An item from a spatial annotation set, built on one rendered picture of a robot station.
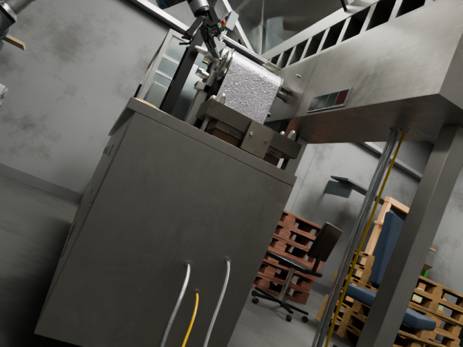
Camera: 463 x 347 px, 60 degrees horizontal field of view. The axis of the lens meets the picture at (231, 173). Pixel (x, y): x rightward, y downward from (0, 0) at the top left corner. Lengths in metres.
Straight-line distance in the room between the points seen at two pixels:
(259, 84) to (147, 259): 0.86
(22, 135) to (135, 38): 1.82
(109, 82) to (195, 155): 4.07
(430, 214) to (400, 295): 0.23
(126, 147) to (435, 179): 0.92
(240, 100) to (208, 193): 0.49
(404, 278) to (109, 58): 4.75
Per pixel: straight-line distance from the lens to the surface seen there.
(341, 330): 4.16
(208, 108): 1.46
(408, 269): 1.17
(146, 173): 1.35
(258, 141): 1.49
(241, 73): 1.73
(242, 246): 1.46
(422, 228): 1.17
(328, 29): 1.89
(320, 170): 6.71
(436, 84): 1.11
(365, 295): 2.81
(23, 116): 5.31
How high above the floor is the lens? 0.70
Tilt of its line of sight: 5 degrees up
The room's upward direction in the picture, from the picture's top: 23 degrees clockwise
